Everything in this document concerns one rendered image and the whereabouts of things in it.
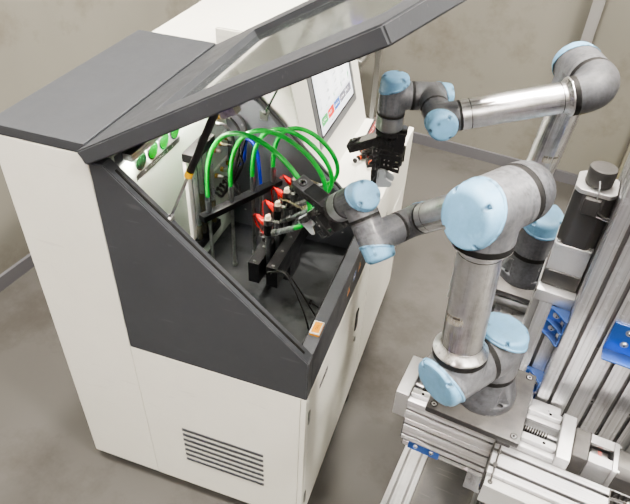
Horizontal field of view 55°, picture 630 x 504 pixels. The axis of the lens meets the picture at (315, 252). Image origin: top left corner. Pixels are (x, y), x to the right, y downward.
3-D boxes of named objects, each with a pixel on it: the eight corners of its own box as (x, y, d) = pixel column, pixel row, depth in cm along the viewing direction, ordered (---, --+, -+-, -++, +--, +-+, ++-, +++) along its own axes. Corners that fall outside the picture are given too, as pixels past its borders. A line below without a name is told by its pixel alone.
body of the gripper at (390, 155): (397, 176, 170) (403, 138, 162) (368, 170, 172) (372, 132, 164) (403, 163, 175) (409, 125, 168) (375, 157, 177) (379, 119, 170)
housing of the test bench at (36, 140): (161, 481, 238) (82, 143, 142) (98, 458, 244) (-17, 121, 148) (288, 264, 341) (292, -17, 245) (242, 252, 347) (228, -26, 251)
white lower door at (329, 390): (304, 512, 220) (311, 396, 176) (298, 510, 220) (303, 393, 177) (353, 378, 267) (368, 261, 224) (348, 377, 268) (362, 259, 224)
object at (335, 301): (311, 390, 177) (313, 354, 167) (296, 386, 178) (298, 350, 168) (366, 262, 223) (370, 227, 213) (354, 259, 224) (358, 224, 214)
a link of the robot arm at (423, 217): (571, 139, 110) (411, 195, 153) (532, 155, 105) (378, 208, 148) (593, 199, 110) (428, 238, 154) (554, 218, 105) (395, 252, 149)
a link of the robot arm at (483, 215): (496, 392, 135) (553, 178, 103) (448, 424, 128) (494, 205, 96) (456, 359, 143) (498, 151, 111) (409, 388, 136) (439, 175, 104)
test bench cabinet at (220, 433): (299, 532, 224) (306, 402, 174) (160, 481, 237) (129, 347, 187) (352, 388, 276) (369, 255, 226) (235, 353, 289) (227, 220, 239)
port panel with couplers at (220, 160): (221, 192, 208) (215, 109, 188) (212, 190, 208) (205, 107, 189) (237, 174, 217) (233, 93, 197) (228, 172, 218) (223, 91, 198)
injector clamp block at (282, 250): (277, 304, 198) (277, 269, 189) (249, 296, 201) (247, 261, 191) (311, 243, 223) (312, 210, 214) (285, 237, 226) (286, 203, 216)
